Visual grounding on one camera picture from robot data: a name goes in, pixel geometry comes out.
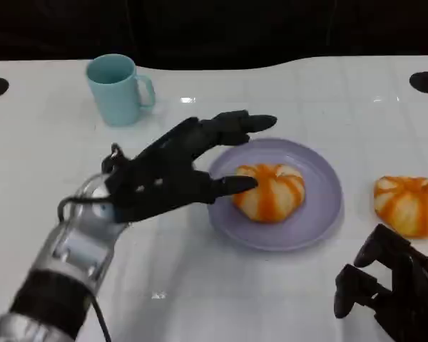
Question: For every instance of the orange and white bread roll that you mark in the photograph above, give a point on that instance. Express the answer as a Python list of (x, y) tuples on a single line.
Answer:
[(410, 206), (271, 199)]

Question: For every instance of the lilac plate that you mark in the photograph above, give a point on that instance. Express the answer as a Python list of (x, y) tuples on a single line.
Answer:
[(306, 221)]

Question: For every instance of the pale green mug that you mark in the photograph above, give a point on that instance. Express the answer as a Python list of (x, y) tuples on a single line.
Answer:
[(116, 99)]

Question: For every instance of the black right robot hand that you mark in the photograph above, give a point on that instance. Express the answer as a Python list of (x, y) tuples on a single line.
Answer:
[(417, 288)]

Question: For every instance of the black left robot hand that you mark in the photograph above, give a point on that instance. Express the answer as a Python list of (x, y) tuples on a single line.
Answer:
[(164, 178)]

